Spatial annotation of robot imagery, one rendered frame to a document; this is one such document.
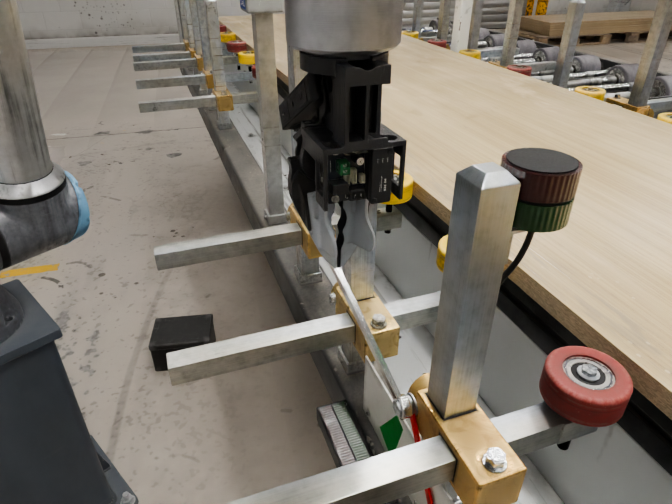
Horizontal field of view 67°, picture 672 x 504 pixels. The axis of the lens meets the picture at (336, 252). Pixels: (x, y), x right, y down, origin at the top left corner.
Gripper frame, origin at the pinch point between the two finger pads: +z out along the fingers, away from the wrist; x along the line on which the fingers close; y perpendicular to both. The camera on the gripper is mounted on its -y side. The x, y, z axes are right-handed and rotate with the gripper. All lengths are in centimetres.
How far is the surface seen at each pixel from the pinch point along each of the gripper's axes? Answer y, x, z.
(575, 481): 14.1, 28.0, 32.5
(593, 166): -27, 62, 9
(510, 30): -129, 115, 1
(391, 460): 15.8, -0.2, 13.3
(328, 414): -4.3, 0.5, 29.1
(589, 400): 19.1, 18.0, 8.7
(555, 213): 15.3, 12.4, -9.6
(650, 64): -66, 115, 1
